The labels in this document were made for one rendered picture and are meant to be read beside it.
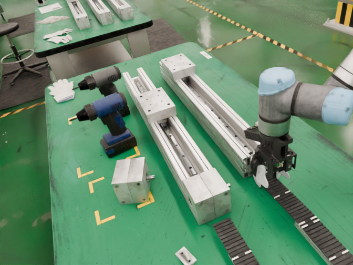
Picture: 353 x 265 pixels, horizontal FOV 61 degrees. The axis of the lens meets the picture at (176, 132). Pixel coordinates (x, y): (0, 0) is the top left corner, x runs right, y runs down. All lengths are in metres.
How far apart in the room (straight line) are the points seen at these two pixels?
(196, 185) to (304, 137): 0.46
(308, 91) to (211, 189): 0.34
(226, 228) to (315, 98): 0.38
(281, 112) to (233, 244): 0.33
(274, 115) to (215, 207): 0.29
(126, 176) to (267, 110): 0.44
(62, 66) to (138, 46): 0.62
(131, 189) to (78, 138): 0.47
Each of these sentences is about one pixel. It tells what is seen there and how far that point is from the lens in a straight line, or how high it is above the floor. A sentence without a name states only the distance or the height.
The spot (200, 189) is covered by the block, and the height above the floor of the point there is 0.87.
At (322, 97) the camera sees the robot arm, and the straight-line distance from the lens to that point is 0.67.
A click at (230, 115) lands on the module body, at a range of 1.06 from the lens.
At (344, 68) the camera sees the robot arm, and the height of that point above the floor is 1.12.
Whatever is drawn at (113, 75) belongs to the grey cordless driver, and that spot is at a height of 0.97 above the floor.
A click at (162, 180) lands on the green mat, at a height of 0.78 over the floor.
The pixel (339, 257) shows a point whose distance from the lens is 0.80.
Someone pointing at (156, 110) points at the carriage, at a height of 0.90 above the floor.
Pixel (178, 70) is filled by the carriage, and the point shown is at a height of 0.90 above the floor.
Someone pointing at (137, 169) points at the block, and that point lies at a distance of 0.90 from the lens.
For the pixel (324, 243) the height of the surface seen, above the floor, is 0.81.
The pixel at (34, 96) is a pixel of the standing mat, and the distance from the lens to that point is 3.70.
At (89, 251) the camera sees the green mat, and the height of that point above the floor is 0.78.
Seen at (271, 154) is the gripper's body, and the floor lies 0.94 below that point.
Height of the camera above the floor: 1.48
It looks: 37 degrees down
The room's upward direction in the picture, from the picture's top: 11 degrees counter-clockwise
